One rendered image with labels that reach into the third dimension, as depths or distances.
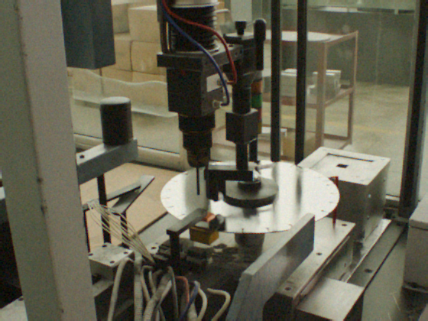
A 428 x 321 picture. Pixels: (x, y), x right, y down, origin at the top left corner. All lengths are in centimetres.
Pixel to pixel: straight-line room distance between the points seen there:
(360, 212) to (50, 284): 97
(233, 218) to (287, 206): 10
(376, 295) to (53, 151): 89
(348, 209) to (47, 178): 100
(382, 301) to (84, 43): 72
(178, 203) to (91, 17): 38
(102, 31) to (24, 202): 53
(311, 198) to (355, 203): 24
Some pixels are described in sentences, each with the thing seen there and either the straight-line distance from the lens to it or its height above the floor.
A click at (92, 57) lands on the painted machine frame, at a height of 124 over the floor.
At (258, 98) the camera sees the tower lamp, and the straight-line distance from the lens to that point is 132.
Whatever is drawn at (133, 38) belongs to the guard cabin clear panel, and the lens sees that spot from 176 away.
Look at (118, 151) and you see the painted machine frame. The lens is 107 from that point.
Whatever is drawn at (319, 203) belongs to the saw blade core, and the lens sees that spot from 104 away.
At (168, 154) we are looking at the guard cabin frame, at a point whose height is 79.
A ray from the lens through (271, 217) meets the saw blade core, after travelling 99.
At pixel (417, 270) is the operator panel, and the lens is 118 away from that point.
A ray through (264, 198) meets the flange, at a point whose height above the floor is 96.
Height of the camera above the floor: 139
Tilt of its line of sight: 21 degrees down
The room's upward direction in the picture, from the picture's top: 2 degrees counter-clockwise
